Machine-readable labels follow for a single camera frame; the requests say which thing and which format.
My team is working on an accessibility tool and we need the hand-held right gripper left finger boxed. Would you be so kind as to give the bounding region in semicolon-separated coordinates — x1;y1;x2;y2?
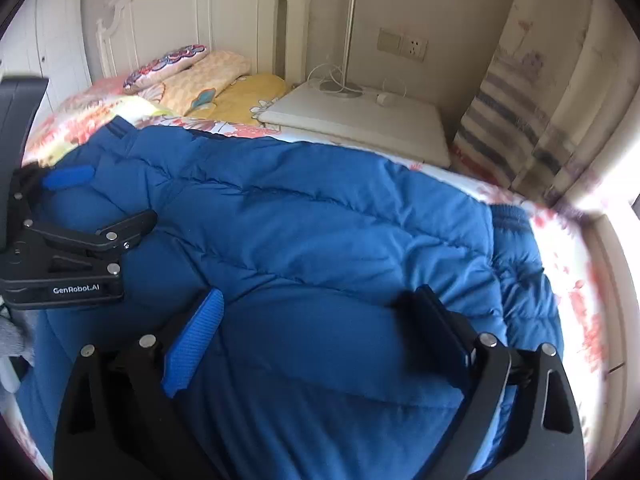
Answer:
53;287;225;480

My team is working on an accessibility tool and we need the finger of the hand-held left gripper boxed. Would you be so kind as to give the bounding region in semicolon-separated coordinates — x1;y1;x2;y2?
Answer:
20;209;159;280
11;163;95;221

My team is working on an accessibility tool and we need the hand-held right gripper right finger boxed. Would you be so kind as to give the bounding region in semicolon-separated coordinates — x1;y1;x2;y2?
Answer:
394;284;587;480

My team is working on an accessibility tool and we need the blue quilted jacket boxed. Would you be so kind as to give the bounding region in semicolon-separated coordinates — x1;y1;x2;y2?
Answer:
15;115;565;480

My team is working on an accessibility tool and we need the person's left forearm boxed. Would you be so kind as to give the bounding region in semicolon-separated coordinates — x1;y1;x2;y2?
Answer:
0;310;37;362

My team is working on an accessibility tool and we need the white wardrobe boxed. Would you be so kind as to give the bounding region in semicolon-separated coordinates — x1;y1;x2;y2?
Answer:
0;0;94;106

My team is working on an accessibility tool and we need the purple patterned pillow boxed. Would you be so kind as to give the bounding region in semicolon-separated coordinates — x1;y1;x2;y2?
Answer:
122;44;209;95

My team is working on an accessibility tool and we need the floral quilt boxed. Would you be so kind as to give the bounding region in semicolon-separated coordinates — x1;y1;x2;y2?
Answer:
22;77;626;480

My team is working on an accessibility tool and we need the beige pillow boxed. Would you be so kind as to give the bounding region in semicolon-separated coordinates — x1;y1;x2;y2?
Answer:
160;50;254;116

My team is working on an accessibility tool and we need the yellow pillow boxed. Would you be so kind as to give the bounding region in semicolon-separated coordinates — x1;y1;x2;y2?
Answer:
192;72;289;128

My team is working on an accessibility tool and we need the white bed headboard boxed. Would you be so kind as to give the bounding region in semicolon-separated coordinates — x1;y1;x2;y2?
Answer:
95;0;314;87

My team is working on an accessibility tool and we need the white nightstand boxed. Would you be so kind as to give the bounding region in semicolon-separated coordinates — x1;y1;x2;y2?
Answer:
257;81;452;169

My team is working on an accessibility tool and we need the printed striped curtain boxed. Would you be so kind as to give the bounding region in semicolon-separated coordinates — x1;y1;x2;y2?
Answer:
452;0;640;211

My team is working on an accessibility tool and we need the slim white lamp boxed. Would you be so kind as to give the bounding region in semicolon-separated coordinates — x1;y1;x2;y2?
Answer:
320;0;364;99

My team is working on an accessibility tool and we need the white cable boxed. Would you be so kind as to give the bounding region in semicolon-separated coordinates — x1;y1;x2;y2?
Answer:
306;62;347;94

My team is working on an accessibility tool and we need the wall power socket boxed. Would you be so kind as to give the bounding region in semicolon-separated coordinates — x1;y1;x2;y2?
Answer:
399;35;430;63

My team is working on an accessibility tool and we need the wall switch plate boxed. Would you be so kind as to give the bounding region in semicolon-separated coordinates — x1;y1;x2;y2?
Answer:
377;28;402;55

